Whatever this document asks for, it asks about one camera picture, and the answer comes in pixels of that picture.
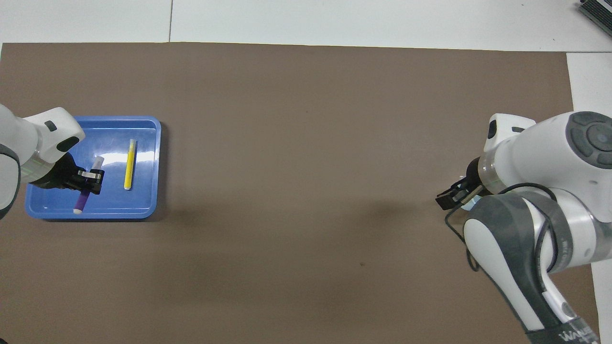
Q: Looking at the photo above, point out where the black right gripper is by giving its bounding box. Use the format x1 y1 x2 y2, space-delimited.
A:
436 158 482 211

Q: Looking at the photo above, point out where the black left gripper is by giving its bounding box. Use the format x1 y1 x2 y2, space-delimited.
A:
34 153 105 195

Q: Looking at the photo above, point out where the purple highlighter pen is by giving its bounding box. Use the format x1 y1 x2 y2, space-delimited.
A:
73 156 105 215

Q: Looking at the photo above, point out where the yellow highlighter pen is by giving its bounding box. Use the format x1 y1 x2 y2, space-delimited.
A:
124 139 138 191

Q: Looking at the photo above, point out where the blue plastic tray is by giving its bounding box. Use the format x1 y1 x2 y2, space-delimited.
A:
25 116 162 219

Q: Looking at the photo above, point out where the brown table mat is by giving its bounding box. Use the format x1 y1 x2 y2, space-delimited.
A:
0 42 602 344

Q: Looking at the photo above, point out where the grey striped device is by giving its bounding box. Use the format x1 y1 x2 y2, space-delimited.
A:
576 0 612 36

